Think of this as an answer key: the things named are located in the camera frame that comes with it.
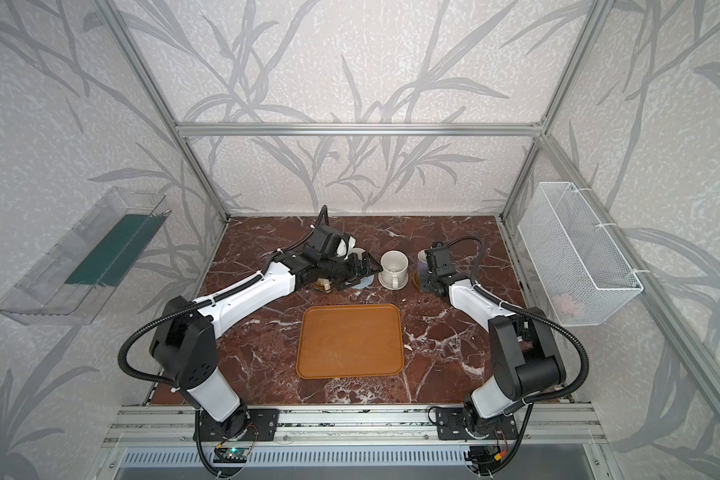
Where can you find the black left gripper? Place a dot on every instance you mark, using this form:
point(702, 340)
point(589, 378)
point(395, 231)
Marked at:
point(348, 270)

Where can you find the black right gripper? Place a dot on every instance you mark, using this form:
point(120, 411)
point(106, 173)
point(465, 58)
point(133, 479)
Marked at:
point(430, 282)

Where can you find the cream yellow mug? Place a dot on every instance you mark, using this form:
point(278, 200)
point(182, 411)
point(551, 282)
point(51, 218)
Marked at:
point(323, 285)

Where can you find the white mug blue handle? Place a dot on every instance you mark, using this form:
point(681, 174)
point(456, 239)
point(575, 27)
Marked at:
point(357, 252)

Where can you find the grey round felt coaster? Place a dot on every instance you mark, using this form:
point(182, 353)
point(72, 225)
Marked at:
point(364, 283)

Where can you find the white mug cream handle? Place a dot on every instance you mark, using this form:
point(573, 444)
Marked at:
point(394, 262)

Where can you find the beige patterned round coaster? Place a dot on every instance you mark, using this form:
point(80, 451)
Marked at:
point(393, 282)

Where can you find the white mug purple handle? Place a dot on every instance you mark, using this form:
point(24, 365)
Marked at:
point(422, 259)

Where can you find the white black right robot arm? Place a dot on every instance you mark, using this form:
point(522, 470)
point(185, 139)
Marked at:
point(524, 355)

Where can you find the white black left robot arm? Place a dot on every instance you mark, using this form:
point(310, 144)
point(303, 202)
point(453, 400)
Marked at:
point(185, 346)

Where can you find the orange brown serving tray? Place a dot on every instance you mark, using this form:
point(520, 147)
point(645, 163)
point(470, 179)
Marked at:
point(341, 341)

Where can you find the pink object in basket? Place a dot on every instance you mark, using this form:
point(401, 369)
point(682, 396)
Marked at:
point(565, 305)

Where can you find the green circuit board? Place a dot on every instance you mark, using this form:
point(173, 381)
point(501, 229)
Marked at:
point(232, 454)

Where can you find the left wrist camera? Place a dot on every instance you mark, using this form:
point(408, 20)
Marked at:
point(326, 242)

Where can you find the white wire mesh basket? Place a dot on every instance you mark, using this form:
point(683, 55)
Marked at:
point(573, 252)

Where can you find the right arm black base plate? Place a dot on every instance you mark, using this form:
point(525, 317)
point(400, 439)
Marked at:
point(456, 423)

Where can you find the aluminium frame back crossbar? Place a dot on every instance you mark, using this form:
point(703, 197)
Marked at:
point(358, 129)

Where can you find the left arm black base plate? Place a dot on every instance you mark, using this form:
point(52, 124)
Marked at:
point(245, 425)

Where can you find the aluminium front rail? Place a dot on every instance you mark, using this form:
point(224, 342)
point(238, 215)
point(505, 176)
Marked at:
point(334, 425)

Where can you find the clear plastic wall bin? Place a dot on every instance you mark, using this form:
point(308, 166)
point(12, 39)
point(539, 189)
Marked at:
point(71, 283)

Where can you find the aluminium frame corner post right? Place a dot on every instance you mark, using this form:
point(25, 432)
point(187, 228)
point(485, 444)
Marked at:
point(594, 23)

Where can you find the aluminium frame corner post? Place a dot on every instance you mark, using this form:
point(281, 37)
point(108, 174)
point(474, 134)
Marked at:
point(594, 23)
point(113, 21)

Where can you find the aluminium frame corner post left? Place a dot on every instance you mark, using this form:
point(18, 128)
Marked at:
point(113, 21)

